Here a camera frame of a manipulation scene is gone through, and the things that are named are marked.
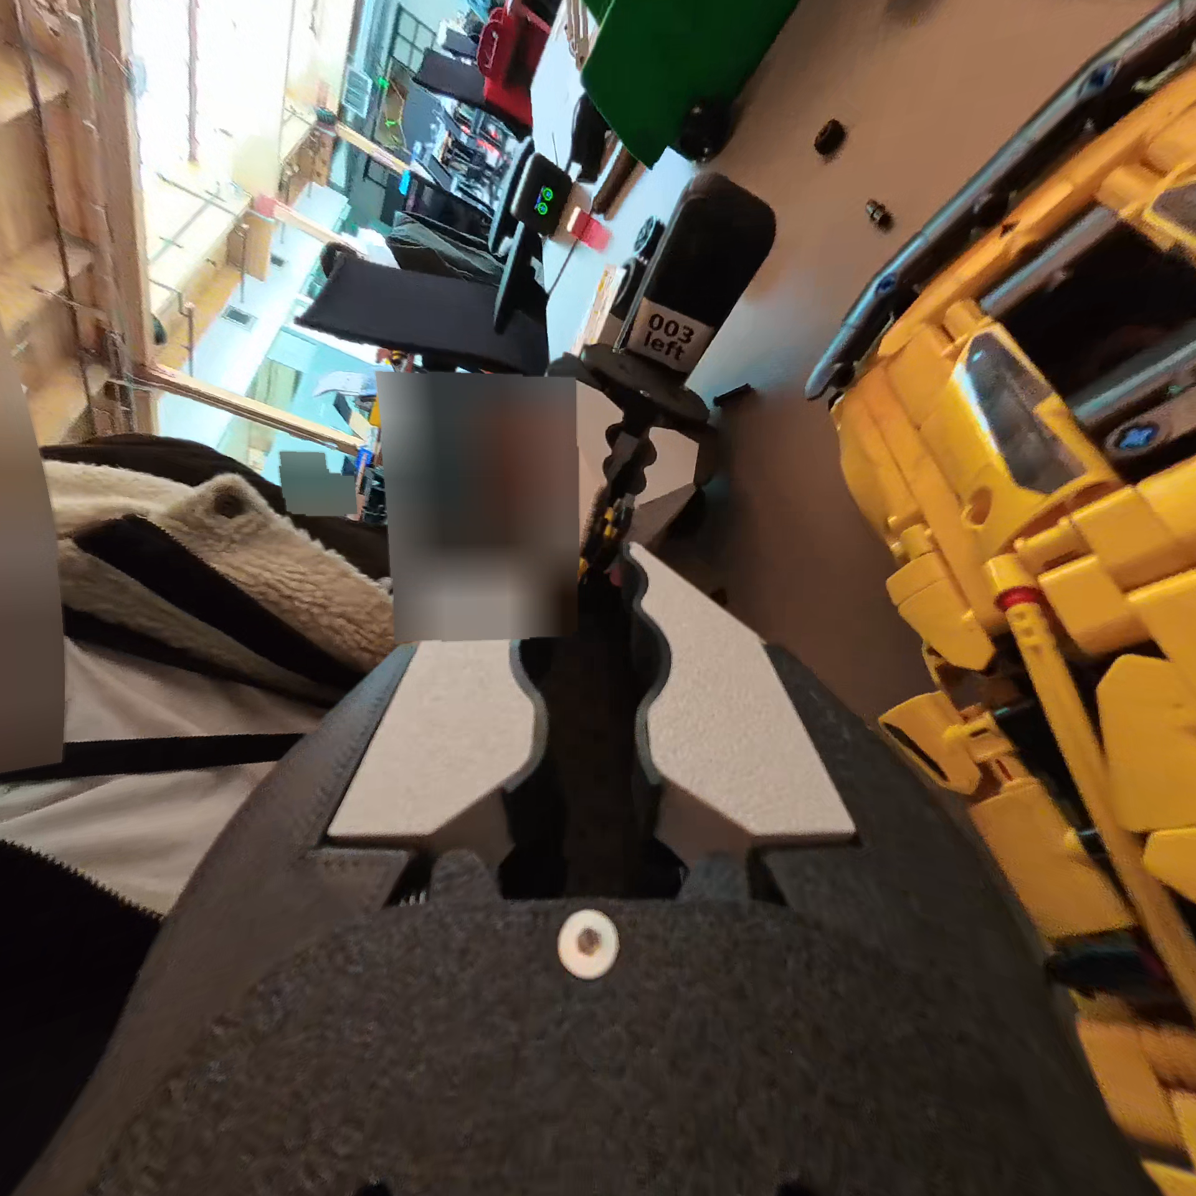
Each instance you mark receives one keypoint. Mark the black device green display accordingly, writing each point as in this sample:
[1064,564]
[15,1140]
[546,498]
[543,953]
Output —
[541,196]

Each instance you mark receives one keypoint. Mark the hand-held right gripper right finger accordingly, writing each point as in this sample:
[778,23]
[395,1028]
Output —
[748,747]

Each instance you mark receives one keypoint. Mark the long black pin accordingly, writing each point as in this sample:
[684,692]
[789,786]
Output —
[734,394]

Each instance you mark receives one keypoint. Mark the red chair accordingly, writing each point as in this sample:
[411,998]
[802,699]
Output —
[510,47]

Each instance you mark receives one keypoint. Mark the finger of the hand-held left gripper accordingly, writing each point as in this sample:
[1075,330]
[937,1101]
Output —
[591,439]
[671,467]

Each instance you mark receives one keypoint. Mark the small black round piece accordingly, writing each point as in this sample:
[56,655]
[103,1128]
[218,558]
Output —
[829,137]

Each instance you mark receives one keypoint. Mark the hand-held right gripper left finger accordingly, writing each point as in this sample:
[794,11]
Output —
[439,747]

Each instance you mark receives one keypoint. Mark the yellow printed tile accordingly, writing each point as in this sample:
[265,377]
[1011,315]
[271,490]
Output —
[606,533]

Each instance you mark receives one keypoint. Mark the small black wheel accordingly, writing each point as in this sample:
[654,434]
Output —
[702,131]
[647,241]

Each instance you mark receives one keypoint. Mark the dark blue board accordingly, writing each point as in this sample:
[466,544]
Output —
[420,313]

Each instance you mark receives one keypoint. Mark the small red clear block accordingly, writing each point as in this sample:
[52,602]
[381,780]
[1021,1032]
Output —
[588,229]

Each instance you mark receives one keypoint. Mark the yellow toy brick car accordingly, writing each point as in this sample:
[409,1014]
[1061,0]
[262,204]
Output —
[1028,561]

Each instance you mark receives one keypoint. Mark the small black pin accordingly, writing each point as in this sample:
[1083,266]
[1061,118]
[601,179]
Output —
[879,212]

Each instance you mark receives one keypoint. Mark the green plastic bin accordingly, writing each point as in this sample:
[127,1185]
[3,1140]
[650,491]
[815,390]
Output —
[672,65]

